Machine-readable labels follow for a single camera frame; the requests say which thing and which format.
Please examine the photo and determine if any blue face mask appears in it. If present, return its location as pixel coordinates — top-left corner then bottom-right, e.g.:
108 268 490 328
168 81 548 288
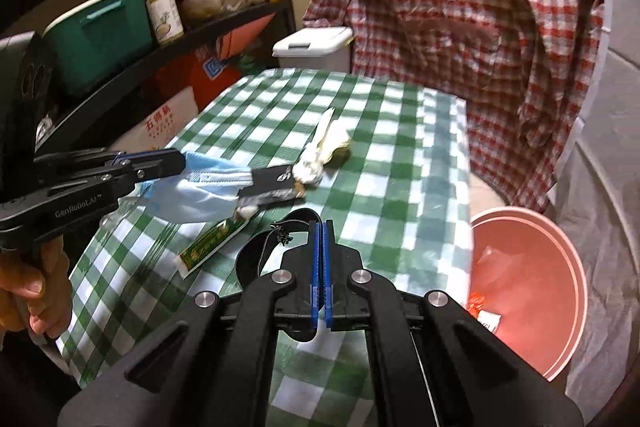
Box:
117 152 253 223

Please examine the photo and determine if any black wrapper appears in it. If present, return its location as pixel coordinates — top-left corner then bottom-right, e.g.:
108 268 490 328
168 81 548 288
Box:
238 165 306 207

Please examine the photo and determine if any red-orange plastic bag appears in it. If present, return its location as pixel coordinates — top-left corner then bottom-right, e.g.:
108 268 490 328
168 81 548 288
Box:
466 291 485 319

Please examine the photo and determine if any red white milk carton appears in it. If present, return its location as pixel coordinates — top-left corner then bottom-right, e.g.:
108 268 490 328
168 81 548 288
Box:
477 310 501 333

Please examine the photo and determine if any white lidded trash bin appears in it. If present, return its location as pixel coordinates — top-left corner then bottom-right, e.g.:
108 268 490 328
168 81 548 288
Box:
272 27 354 74

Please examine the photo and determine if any left hand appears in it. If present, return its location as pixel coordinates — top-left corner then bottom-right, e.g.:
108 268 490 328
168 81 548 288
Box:
1 236 72 339

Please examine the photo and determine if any white rice sack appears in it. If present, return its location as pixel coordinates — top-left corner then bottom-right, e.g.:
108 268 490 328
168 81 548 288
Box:
110 87 198 153

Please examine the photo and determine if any crumpled white tissue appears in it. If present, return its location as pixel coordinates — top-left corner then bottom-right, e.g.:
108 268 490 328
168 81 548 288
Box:
292 144 324 185

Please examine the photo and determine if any green white checkered tablecloth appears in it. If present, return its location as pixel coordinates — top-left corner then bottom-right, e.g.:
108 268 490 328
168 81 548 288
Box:
54 67 474 427

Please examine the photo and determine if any green toothpaste tube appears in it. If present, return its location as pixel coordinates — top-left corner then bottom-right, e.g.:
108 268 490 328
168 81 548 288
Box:
174 206 258 279

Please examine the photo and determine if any red printed sack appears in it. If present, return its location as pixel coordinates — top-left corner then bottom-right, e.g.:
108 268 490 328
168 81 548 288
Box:
152 44 242 110

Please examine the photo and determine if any green storage box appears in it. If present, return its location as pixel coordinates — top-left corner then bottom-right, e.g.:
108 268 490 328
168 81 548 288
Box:
43 0 153 93

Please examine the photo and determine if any black metal shelf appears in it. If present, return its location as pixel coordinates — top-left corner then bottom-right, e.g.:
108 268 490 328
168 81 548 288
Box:
1 0 294 157

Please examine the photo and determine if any sauce jar white label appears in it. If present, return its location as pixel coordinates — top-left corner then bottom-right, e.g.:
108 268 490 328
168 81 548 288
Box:
145 0 184 46

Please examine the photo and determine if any pink plastic basin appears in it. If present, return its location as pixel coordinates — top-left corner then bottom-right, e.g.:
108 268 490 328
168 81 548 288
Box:
469 206 588 381

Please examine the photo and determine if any grey cloth cover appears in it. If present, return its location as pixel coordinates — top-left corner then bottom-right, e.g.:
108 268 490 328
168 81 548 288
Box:
554 0 639 421

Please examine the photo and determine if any red plaid shirt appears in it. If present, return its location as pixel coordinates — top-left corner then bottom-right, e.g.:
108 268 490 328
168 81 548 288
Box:
304 0 604 211

